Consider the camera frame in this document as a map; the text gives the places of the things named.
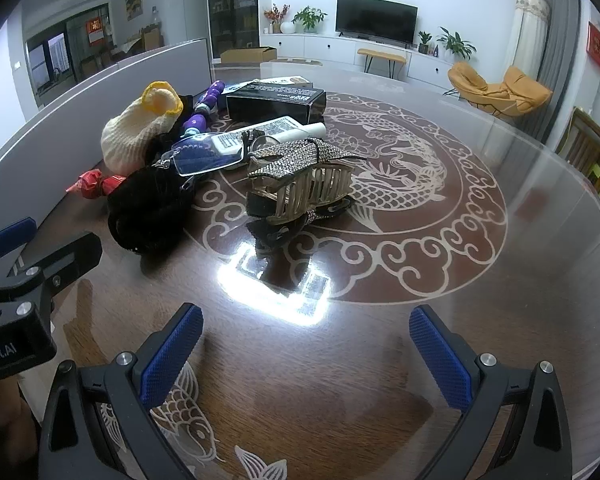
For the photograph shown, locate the flat printed box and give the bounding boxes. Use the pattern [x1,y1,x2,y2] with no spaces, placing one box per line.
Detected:
[222,76,313,96]

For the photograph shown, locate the clear reading glasses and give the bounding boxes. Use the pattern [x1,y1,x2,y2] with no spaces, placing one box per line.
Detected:
[152,128,280,177]

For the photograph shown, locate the person's left hand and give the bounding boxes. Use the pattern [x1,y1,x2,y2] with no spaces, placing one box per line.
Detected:
[0,376,38,464]

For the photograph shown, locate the small potted plant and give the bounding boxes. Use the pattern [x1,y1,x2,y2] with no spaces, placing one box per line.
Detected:
[418,30,432,54]

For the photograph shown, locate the cream knitted glove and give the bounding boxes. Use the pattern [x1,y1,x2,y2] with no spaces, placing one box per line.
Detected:
[100,81,184,177]

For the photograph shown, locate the potted plant right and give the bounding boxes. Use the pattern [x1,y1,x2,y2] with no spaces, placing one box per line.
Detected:
[437,27,477,63]

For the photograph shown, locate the dark glass cabinet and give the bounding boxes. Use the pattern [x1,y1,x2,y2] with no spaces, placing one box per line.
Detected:
[208,0,259,58]

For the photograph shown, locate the cardboard box on floor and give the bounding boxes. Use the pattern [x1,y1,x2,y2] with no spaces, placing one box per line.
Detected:
[220,47,277,64]

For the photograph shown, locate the rhinestone bow hair claw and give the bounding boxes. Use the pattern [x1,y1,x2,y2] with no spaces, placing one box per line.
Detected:
[246,138,363,224]

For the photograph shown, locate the black cardboard box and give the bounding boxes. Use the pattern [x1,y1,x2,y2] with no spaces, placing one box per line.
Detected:
[226,82,327,125]

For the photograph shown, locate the orange lounge chair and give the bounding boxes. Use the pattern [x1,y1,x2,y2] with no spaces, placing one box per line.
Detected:
[448,62,553,118]

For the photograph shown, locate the black velvet pouch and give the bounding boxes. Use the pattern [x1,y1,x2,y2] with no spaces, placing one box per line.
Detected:
[107,164,202,264]

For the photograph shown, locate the white tv cabinet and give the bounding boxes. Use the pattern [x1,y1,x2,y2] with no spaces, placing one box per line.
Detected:
[260,34,452,91]

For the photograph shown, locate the white cardboard bin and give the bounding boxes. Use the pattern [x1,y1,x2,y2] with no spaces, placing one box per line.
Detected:
[0,39,211,229]

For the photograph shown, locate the red flower vase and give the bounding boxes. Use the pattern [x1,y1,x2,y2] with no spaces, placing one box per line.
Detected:
[263,3,290,34]

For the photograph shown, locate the red candy wrapper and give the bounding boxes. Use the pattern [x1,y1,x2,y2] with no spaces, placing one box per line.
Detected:
[66,169,125,200]

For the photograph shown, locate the purple toy wand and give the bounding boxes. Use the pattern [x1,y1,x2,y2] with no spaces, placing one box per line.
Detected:
[181,80,225,136]

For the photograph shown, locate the wooden bench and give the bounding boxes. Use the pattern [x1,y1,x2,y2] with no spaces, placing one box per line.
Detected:
[358,48,408,79]

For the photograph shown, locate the green potted plant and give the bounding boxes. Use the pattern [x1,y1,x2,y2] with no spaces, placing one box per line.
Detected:
[291,6,327,34]

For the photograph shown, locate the black television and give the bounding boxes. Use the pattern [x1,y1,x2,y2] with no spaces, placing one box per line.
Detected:
[335,0,417,44]

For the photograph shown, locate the white floor-standing air conditioner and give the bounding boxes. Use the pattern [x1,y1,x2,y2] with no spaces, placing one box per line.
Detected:
[504,0,550,79]

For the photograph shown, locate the white lotion bottle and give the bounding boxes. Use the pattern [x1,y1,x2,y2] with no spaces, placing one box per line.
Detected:
[211,116,326,154]

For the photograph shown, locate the wooden side chair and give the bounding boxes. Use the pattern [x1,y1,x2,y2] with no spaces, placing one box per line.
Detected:
[556,107,600,196]

